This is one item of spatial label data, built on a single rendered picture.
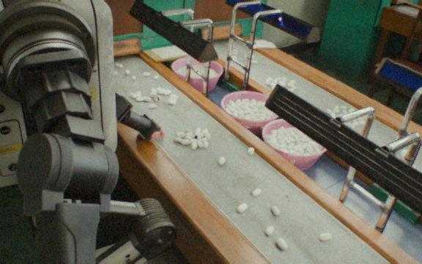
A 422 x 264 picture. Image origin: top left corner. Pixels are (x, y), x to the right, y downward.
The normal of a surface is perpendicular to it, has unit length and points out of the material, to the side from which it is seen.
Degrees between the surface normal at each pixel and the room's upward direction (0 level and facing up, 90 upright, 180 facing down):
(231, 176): 0
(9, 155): 89
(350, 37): 90
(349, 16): 90
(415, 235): 0
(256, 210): 0
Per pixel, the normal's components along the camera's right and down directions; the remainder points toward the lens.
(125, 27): 0.57, 0.48
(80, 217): 0.82, -0.25
